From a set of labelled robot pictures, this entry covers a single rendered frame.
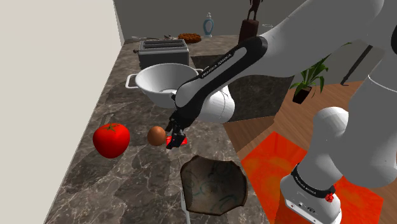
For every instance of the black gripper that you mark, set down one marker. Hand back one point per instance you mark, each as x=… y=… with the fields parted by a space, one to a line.
x=185 y=118

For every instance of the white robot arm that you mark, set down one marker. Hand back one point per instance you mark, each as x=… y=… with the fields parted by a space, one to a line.
x=310 y=40

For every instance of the small red block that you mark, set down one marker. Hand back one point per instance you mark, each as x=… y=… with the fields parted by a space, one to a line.
x=184 y=141

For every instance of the brown egg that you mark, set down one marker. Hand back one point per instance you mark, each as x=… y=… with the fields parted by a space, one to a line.
x=156 y=136

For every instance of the red tomato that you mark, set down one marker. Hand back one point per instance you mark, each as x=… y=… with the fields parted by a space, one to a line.
x=111 y=141

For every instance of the brown patterned plate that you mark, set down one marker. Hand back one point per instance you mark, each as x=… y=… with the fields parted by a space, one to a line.
x=214 y=186

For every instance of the grey toaster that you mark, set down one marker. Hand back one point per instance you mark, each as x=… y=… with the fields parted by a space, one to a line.
x=162 y=55

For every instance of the orange robot stand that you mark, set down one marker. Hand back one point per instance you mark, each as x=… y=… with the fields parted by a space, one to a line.
x=266 y=167

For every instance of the blue and white vase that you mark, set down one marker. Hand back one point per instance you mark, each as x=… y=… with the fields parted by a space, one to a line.
x=208 y=27

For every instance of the dark brown statue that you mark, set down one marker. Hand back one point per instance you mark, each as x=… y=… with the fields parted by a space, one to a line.
x=248 y=28

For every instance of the green potted plant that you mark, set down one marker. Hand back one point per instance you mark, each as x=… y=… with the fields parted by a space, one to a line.
x=310 y=77

